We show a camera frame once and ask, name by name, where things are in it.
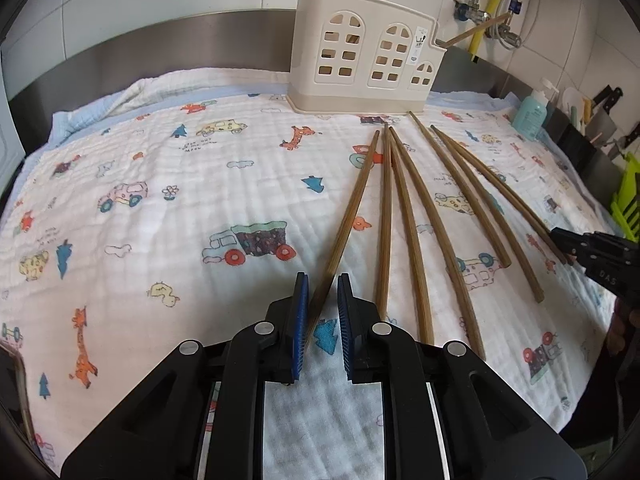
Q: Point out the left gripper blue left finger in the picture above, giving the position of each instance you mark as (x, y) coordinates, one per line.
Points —
(289, 318)

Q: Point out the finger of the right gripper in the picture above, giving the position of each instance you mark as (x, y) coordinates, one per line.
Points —
(572, 244)

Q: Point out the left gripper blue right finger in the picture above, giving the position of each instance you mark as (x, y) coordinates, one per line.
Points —
(363, 349)

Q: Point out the brown wooden chopstick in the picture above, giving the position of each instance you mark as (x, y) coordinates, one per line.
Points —
(465, 190)
(416, 264)
(327, 276)
(519, 253)
(472, 31)
(443, 239)
(385, 238)
(526, 212)

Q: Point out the person right hand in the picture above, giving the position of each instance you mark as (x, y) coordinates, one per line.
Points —
(623, 317)

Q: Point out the green plastic rack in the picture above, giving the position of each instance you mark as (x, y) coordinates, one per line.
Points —
(625, 202)

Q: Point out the black utensil caddy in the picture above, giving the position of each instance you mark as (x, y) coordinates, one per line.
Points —
(599, 174)

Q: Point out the teal soap pump bottle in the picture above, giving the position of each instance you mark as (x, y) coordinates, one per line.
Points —
(533, 110)

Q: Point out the white cartoon print cloth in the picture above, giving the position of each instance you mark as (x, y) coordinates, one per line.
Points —
(186, 222)

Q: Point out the right water valve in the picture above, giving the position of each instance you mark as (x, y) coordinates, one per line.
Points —
(506, 38)

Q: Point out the water valve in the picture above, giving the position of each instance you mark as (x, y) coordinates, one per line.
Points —
(506, 38)
(470, 12)

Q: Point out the left water valve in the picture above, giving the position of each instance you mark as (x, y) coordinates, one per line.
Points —
(470, 12)

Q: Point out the cream plastic utensil holder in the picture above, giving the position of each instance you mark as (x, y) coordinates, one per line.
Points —
(362, 57)

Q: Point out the light blue towel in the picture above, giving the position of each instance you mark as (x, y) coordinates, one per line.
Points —
(45, 107)

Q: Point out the black knife handle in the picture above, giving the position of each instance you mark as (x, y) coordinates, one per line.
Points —
(607, 98)

